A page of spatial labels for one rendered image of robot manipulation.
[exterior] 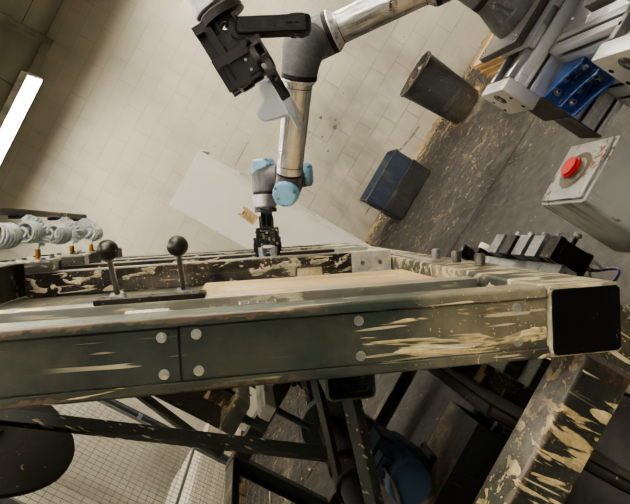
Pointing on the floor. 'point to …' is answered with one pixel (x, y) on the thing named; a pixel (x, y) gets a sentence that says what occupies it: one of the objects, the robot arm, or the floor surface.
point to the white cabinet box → (298, 220)
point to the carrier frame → (547, 477)
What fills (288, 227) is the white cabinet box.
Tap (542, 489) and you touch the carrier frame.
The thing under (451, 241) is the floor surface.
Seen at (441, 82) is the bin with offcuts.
